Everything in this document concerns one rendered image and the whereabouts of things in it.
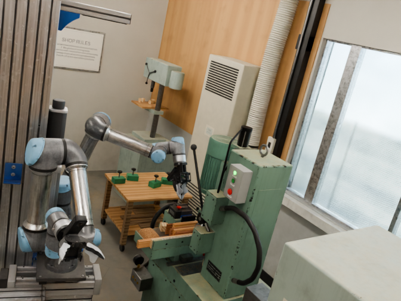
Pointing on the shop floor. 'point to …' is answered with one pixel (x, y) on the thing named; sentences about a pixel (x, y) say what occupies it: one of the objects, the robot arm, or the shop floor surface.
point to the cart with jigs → (147, 210)
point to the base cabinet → (160, 286)
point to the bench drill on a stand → (168, 71)
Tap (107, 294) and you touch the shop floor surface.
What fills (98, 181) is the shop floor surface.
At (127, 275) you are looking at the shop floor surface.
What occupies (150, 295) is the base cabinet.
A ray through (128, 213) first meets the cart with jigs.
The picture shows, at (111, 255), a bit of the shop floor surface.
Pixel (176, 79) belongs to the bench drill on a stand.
